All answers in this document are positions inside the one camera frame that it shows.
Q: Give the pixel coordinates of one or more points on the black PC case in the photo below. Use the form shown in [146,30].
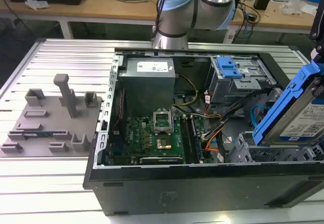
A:
[202,191]

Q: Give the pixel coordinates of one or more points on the clear plastic bag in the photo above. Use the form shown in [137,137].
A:
[291,7]

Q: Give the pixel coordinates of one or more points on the green motherboard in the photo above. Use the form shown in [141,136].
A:
[141,137]

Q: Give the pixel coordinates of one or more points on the gray power supply unit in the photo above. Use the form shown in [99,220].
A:
[146,87]

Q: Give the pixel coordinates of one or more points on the blue carrier in bay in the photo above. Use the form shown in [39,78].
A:
[229,68]

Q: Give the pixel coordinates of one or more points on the crumpled white paper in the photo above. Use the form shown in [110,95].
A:
[36,3]

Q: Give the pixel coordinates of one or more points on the black RAM slot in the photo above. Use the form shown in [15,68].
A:
[185,140]

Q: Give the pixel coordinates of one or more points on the gray parts rack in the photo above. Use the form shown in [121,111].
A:
[58,122]

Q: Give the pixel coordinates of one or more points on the CPU socket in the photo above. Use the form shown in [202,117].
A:
[164,144]

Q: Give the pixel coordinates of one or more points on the gray disk bay with carrier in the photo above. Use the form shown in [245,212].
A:
[225,92]

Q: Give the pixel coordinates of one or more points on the wooden desk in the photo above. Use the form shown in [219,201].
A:
[114,8]

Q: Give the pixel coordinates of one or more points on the RAM stick on rack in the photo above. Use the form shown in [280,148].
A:
[38,134]

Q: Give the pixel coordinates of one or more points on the hard disk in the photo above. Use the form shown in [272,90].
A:
[276,107]

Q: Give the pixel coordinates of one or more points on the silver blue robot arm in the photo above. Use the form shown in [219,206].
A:
[174,21]

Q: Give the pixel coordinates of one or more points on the black graphics card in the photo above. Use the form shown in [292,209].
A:
[162,160]

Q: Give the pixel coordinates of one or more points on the small black box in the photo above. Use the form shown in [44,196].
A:
[262,2]

